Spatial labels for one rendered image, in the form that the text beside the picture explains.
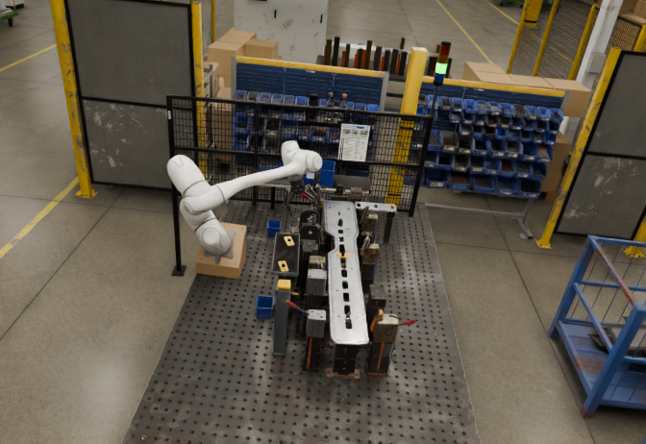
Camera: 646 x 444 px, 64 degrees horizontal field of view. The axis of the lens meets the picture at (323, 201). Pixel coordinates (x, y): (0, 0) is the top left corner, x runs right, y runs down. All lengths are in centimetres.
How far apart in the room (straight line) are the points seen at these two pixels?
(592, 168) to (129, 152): 442
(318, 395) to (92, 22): 370
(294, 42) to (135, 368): 696
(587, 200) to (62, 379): 471
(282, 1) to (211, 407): 776
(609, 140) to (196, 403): 420
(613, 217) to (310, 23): 593
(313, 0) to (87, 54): 508
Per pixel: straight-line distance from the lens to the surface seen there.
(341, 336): 259
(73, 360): 400
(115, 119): 532
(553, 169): 652
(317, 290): 279
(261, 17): 959
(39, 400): 384
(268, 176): 265
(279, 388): 274
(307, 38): 956
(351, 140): 385
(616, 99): 526
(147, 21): 491
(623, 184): 571
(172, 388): 277
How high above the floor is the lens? 280
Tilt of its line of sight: 30 degrees down
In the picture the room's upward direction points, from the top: 6 degrees clockwise
